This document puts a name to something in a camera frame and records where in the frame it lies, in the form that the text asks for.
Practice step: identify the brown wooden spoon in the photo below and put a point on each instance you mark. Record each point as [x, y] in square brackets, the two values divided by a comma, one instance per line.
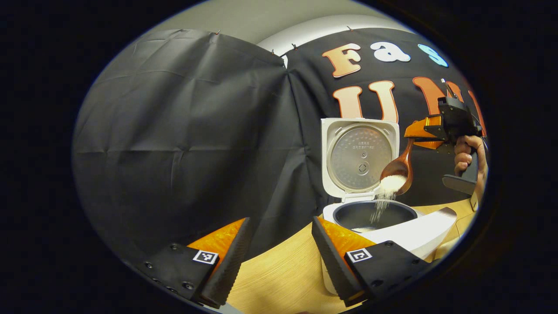
[399, 165]

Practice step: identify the spoonful of white rice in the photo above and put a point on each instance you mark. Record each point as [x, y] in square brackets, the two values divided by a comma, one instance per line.
[392, 182]

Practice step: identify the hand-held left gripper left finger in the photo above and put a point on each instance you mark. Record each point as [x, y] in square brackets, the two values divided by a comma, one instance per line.
[226, 266]

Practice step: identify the black backdrop cloth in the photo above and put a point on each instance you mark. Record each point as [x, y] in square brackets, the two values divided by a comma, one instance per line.
[174, 152]

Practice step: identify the white rice cooker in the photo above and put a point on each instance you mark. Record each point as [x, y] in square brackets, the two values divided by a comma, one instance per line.
[418, 233]

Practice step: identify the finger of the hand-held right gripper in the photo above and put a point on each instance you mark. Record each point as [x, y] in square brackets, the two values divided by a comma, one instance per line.
[429, 145]
[420, 130]

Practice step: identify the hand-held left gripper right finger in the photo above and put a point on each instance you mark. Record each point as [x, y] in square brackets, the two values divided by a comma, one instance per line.
[331, 261]

